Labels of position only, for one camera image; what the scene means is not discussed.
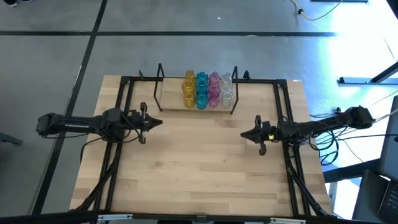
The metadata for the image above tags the grey chair base leg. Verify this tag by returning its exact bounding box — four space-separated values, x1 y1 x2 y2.
0 132 24 146

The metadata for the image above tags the black desk beam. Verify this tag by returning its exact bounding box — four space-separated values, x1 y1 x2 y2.
323 158 383 184

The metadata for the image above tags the grey cabinet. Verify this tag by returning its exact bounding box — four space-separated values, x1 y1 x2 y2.
353 169 389 224

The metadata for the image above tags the black metal table frame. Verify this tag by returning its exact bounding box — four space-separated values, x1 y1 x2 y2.
70 74 335 218

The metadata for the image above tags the black keyboard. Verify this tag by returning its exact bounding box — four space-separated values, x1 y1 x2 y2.
377 182 398 224

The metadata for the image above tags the pink wide-mouthed cylinder glass vase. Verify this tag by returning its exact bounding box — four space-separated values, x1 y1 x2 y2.
207 85 221 98

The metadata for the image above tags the wooden shelf with black frame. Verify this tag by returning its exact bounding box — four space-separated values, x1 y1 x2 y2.
154 63 242 115

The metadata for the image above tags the yellow slim glass vase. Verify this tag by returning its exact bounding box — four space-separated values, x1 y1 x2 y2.
184 69 197 83

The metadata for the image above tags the teal square diamond-pattern glass vase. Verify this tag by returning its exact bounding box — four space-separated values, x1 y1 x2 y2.
195 71 209 84

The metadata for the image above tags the clear round-shouldered glass vase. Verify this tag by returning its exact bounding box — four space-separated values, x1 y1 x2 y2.
220 93 234 109

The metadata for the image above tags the pink bulbous flared glass vase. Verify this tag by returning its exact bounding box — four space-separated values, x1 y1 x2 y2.
207 95 221 108

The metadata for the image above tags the yellow round ribbed glass vase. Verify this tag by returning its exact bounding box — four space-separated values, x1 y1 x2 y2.
182 93 196 110

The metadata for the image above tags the black floor stand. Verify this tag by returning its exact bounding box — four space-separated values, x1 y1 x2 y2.
338 60 398 85

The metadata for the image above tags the black crossbar with silver brackets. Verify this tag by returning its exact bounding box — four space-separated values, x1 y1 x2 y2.
0 208 398 224

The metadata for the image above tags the clear tall-necked glass vase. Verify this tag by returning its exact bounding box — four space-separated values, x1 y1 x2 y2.
220 72 233 88

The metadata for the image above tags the black power cable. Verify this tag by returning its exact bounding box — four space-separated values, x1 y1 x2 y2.
319 127 398 166

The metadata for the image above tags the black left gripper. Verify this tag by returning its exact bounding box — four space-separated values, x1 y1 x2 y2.
129 101 164 145

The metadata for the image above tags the teal tapered glass vase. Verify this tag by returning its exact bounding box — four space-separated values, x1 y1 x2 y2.
195 93 208 110

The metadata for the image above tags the beige floor cable with plug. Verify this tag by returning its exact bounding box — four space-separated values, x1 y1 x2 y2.
290 0 345 22

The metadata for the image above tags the grey desk panel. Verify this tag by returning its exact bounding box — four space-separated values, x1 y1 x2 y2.
379 96 398 183

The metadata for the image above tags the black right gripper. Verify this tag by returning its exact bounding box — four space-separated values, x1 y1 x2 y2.
239 114 278 156

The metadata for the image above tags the pink ribbed narrow-necked glass vase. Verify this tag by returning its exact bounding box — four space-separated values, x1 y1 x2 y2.
208 71 221 87

